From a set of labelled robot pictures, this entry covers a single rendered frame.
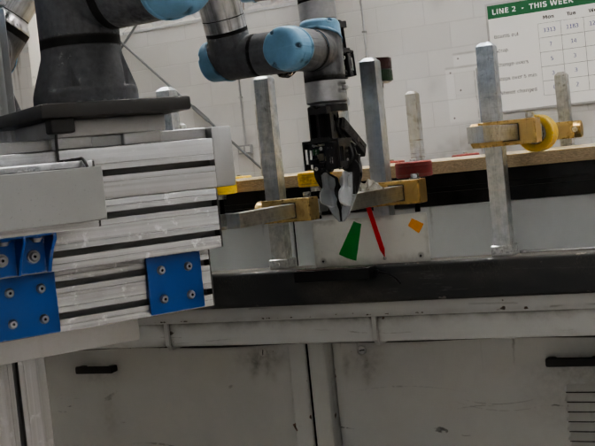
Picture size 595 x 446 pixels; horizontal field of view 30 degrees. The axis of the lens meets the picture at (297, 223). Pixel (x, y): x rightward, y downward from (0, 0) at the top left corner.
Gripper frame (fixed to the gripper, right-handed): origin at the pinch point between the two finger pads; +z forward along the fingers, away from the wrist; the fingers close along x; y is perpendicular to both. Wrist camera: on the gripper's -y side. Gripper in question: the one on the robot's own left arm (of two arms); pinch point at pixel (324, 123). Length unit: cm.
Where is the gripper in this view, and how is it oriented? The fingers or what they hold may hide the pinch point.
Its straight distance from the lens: 227.6
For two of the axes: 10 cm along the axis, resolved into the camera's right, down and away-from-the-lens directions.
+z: 1.4, 9.9, 0.4
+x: 4.2, -1.0, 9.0
